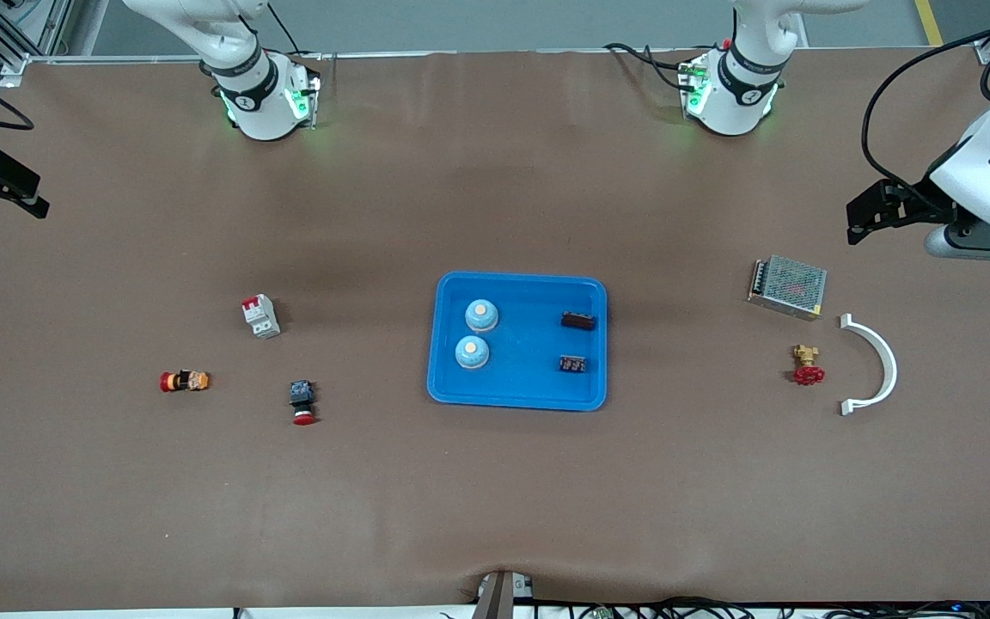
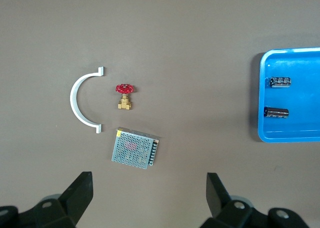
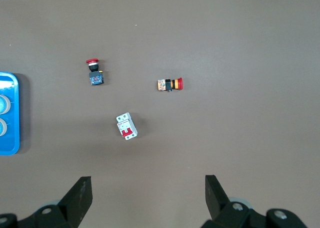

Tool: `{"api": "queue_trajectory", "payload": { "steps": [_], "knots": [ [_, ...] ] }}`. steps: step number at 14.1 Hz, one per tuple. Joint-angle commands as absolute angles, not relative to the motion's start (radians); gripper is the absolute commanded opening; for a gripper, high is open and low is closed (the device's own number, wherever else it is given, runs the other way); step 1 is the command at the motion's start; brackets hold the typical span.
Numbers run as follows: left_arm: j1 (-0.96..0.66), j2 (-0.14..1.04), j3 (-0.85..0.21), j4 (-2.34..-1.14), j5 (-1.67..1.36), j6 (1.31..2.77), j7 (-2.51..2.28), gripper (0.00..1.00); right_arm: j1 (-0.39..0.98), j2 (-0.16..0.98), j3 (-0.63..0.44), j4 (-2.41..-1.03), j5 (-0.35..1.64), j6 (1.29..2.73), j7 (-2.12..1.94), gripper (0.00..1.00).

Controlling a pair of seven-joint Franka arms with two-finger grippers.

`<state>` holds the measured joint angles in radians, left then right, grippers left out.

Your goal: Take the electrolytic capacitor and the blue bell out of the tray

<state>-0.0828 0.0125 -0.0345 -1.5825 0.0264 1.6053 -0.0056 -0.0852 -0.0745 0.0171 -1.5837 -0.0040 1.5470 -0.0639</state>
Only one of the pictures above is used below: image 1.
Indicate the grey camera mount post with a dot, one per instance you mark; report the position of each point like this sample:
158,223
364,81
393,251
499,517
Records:
495,597

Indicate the red emergency stop button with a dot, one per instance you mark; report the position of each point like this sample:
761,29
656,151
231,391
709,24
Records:
302,402

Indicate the aluminium frame with struts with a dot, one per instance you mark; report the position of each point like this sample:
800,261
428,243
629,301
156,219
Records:
48,26

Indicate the white red circuit breaker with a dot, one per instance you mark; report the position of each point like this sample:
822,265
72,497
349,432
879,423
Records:
260,316

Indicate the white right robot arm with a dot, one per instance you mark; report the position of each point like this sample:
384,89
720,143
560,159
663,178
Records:
263,103

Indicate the light blue desk bell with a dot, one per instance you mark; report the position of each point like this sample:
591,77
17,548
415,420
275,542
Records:
481,315
472,352

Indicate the white curved plastic bracket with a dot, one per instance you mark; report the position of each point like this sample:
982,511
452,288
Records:
886,352

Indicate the metal mesh power supply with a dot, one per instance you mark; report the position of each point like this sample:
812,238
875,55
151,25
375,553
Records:
787,288

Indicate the brass valve red handwheel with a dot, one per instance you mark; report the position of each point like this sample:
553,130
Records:
806,365

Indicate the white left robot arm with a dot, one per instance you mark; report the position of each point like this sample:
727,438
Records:
740,103

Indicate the blue plastic tray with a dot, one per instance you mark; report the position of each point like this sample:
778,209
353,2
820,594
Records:
529,378

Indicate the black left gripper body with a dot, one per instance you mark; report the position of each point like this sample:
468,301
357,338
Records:
917,197

